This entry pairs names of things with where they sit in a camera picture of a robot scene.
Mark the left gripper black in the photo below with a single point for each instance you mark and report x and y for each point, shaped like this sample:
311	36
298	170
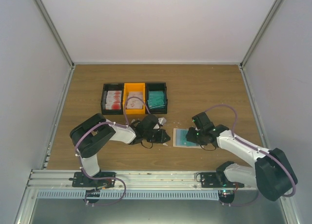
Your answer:
163	134

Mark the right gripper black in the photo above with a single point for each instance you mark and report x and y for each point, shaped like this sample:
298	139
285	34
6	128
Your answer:
190	138

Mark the beige card holder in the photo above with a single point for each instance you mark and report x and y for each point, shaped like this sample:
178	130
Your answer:
191	145

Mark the teal VIP card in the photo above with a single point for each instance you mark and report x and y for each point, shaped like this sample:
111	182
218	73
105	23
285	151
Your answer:
180	138

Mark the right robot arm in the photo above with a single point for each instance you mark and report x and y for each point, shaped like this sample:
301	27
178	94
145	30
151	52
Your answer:
268	170

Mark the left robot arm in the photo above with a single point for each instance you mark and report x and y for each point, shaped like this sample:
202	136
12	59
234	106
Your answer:
91	136

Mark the white pink card stack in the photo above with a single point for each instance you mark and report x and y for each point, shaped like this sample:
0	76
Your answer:
135	100

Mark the red white card stack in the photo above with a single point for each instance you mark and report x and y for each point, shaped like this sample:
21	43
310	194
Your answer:
113	100

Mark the black bin right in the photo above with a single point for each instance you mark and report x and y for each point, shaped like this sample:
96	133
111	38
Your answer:
154	86

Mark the black bin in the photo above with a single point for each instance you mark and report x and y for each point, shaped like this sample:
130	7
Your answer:
111	87
154	86

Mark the orange bin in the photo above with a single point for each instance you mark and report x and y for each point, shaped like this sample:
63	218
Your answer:
130	87

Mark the black bin left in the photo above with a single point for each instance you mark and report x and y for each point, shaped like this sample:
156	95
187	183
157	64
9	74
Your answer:
111	87

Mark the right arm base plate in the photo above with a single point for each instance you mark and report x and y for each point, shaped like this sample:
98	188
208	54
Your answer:
211	180

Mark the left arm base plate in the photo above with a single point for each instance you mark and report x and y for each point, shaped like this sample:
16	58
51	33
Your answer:
81	180

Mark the grey slotted cable duct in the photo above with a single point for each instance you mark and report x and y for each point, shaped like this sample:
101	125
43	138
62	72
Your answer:
130	194

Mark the aluminium rail frame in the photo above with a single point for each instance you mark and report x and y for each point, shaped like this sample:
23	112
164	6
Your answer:
191	89

